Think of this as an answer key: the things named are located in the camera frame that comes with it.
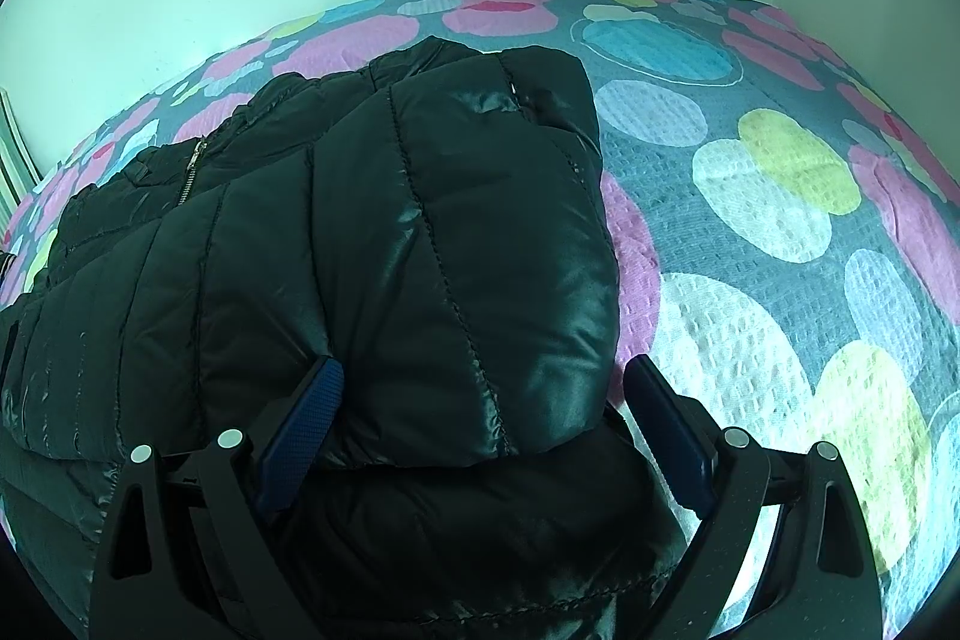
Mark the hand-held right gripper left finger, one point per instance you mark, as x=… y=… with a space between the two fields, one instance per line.
x=304 y=430

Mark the black puffer jacket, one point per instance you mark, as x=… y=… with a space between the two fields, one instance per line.
x=420 y=250

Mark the grey white striped pillow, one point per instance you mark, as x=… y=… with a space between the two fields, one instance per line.
x=13 y=153

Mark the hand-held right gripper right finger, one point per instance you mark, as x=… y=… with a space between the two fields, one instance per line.
x=667 y=430

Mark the circle-printed bedspread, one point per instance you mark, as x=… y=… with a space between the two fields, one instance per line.
x=765 y=212

